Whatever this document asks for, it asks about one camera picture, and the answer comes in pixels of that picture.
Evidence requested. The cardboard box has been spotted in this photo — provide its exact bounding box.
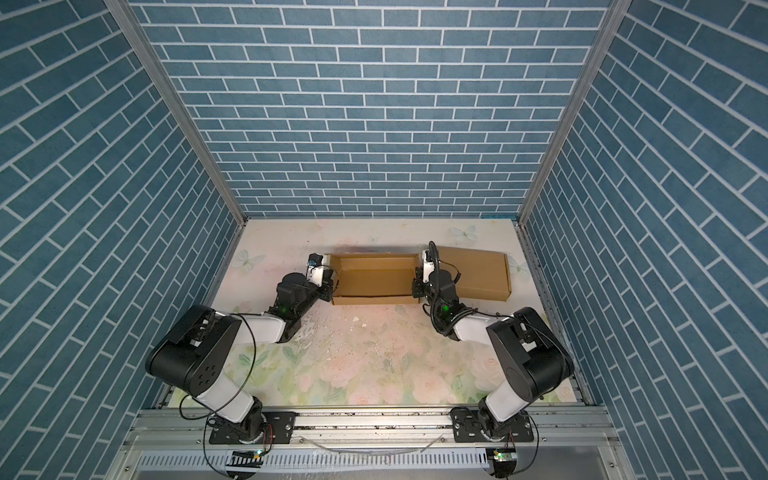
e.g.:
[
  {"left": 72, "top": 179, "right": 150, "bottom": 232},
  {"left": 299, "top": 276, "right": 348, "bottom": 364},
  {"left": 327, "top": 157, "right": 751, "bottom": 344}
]
[
  {"left": 329, "top": 252, "right": 421, "bottom": 306},
  {"left": 438, "top": 246, "right": 511, "bottom": 302}
]

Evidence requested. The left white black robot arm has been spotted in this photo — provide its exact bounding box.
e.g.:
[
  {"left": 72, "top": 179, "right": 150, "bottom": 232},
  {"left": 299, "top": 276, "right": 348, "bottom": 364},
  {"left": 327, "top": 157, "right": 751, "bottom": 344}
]
[{"left": 145, "top": 267, "right": 335, "bottom": 425}]

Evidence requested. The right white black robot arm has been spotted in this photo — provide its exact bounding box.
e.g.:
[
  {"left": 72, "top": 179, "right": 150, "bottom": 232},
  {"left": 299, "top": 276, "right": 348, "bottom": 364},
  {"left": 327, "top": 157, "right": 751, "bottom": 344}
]
[{"left": 412, "top": 268, "right": 574, "bottom": 440}]

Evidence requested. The right green circuit board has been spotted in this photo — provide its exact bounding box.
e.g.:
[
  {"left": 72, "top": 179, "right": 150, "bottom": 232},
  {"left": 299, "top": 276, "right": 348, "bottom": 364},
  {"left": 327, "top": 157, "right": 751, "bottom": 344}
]
[{"left": 486, "top": 447, "right": 519, "bottom": 467}]

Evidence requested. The green circuit board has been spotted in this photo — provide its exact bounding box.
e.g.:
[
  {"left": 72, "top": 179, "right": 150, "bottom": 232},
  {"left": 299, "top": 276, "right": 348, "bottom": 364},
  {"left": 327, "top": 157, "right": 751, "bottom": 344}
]
[
  {"left": 225, "top": 450, "right": 264, "bottom": 472},
  {"left": 486, "top": 447, "right": 519, "bottom": 467}
]

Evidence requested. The left green circuit board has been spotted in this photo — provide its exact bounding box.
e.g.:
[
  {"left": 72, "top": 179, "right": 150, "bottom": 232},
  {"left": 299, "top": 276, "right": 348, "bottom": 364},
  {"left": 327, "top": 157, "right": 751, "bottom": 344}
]
[{"left": 225, "top": 450, "right": 264, "bottom": 472}]

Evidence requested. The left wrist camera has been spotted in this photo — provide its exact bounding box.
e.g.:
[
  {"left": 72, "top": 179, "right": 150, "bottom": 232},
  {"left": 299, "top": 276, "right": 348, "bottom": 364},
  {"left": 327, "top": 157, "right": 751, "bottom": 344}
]
[{"left": 306, "top": 253, "right": 334, "bottom": 287}]

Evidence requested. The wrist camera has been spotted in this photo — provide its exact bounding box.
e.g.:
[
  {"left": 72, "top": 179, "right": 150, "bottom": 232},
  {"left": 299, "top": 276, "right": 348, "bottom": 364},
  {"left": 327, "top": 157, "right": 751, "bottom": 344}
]
[
  {"left": 421, "top": 250, "right": 435, "bottom": 284},
  {"left": 306, "top": 253, "right": 334, "bottom": 287}
]

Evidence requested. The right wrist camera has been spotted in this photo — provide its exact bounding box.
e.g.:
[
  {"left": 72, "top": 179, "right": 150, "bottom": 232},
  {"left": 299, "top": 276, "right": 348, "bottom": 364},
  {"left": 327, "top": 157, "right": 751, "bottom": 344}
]
[{"left": 421, "top": 250, "right": 435, "bottom": 284}]

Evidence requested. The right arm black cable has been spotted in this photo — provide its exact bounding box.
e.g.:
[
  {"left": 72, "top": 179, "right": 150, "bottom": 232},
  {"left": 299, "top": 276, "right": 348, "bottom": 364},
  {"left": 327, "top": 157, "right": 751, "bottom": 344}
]
[{"left": 422, "top": 241, "right": 577, "bottom": 475}]

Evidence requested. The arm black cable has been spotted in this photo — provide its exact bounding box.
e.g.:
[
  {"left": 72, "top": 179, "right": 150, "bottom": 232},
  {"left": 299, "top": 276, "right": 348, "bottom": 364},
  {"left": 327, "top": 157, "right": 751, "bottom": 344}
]
[
  {"left": 178, "top": 263, "right": 341, "bottom": 479},
  {"left": 422, "top": 241, "right": 577, "bottom": 475}
]

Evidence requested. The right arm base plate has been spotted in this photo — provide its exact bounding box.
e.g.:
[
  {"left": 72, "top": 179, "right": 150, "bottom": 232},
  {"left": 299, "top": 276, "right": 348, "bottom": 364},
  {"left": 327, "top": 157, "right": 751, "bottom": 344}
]
[{"left": 449, "top": 407, "right": 535, "bottom": 443}]

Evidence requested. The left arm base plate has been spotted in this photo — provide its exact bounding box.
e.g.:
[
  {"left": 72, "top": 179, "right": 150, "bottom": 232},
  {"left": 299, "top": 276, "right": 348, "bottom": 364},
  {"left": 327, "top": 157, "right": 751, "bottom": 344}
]
[{"left": 207, "top": 410, "right": 297, "bottom": 447}]

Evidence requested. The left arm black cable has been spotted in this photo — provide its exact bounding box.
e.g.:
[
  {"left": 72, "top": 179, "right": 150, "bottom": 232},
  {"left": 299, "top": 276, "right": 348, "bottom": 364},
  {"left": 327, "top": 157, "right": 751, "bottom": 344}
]
[{"left": 178, "top": 263, "right": 341, "bottom": 479}]

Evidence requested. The aluminium mounting rail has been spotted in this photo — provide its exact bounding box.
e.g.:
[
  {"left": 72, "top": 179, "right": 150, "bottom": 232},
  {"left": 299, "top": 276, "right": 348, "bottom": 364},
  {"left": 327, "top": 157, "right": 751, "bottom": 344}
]
[{"left": 107, "top": 404, "right": 632, "bottom": 479}]

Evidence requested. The right aluminium corner post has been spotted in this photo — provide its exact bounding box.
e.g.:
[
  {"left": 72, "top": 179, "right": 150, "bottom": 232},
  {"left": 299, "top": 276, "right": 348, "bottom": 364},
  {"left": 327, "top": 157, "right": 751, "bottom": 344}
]
[{"left": 518, "top": 0, "right": 631, "bottom": 227}]

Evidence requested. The aluminium corner post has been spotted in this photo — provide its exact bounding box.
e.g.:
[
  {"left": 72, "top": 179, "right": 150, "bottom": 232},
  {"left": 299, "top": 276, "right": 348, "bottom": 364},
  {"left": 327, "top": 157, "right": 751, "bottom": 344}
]
[
  {"left": 518, "top": 0, "right": 631, "bottom": 227},
  {"left": 104, "top": 0, "right": 247, "bottom": 227}
]

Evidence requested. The left aluminium corner post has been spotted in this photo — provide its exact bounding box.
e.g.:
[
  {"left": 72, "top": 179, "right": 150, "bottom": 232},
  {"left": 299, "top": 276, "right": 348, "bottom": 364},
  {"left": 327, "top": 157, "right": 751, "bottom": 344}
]
[{"left": 104, "top": 0, "right": 247, "bottom": 227}]

